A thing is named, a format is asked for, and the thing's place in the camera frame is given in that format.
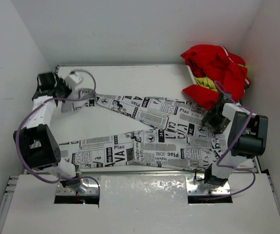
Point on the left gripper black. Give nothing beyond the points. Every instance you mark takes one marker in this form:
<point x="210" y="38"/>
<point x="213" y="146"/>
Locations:
<point x="62" y="82"/>

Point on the newspaper print trousers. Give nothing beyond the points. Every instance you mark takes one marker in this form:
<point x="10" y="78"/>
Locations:
<point x="175" y="138"/>

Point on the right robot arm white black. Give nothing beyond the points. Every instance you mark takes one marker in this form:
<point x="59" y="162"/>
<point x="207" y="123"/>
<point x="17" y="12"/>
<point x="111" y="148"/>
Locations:
<point x="247" y="137"/>

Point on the white front cover board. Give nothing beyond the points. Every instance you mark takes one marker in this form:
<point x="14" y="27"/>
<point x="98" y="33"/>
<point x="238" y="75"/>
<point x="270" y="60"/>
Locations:
<point x="141" y="205"/>

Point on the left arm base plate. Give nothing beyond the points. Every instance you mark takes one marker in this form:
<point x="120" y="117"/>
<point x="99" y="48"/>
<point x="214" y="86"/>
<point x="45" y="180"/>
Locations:
<point x="86" y="186"/>

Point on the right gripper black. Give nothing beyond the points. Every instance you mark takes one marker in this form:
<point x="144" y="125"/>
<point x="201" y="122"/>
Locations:
<point x="219" y="127"/>

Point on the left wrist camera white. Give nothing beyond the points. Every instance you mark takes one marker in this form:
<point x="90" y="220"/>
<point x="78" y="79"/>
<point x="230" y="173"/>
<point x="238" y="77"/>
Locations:
<point x="73" y="79"/>

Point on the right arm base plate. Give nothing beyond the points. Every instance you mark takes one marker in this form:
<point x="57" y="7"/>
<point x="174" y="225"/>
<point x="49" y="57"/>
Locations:
<point x="197" y="187"/>

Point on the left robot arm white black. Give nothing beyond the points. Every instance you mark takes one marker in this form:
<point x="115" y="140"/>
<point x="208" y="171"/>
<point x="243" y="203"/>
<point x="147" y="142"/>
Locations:
<point x="35" y="143"/>

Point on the red trousers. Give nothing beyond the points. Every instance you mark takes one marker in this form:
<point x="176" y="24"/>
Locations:
<point x="211" y="63"/>

